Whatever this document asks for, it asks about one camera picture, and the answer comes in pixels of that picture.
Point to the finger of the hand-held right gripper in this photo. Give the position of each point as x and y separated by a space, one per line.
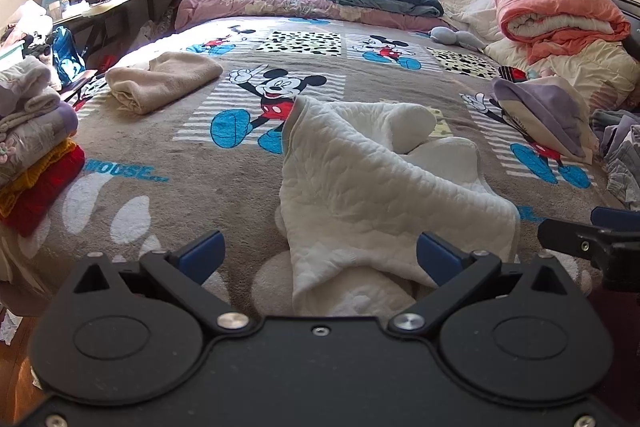
612 218
570 239

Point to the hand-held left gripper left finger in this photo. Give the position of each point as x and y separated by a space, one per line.
202 257

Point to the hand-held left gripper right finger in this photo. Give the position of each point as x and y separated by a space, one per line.
437 259

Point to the white quilted garment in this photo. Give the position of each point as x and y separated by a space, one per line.
350 187

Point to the grey clothes pile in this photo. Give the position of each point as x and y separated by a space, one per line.
620 157

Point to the pile of mixed clothes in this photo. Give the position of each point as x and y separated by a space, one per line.
30 14

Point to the grey cartoon printed blanket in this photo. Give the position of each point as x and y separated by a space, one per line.
200 177

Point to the lilac and cream garment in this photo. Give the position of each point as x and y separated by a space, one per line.
545 117

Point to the cream quilt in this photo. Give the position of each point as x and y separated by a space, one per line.
590 67

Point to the red knitted sweater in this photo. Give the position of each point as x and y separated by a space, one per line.
45 197

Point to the yellow knitted sweater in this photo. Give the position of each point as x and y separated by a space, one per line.
45 167

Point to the beige folded garment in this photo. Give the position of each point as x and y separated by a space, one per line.
160 79

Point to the lilac floral folded garment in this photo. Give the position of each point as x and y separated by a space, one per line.
35 142

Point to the crumpled white paper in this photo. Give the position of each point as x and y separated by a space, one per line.
9 329

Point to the pink folded quilt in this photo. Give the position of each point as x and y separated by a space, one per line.
560 2

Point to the grey plush toy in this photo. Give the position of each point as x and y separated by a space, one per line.
457 38

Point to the blue bag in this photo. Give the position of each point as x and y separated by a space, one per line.
67 57

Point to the grey folded garment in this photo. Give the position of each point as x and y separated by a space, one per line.
25 89

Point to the white sheet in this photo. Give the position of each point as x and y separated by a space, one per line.
472 9

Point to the pink floral quilt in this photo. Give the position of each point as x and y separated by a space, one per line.
280 6

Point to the dark desk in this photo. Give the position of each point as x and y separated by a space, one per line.
125 4

